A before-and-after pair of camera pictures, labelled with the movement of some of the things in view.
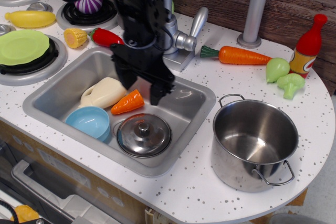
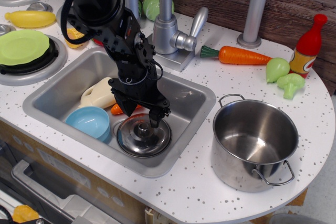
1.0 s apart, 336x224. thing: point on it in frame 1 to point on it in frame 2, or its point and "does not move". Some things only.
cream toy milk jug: [103, 94] does not move
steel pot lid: [144, 136] does not move
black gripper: [145, 14] to [137, 77]
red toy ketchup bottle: [307, 48] does not move
